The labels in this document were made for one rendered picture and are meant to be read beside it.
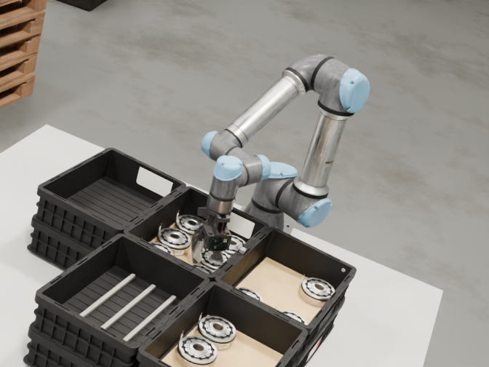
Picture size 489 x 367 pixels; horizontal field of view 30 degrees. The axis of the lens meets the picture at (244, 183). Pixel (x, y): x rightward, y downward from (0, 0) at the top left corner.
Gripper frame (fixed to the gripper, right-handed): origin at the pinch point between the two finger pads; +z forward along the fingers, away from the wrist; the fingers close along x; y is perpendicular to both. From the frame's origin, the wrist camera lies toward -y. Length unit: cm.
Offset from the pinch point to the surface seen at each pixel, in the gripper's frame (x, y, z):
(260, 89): 155, -321, 92
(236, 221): 14.2, -14.8, -3.8
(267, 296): 15.8, 14.2, 3.0
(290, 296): 23.6, 13.7, 3.5
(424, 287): 88, -9, 20
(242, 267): 9.2, 7.2, -2.5
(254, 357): 2.4, 40.1, 2.4
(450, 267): 193, -119, 96
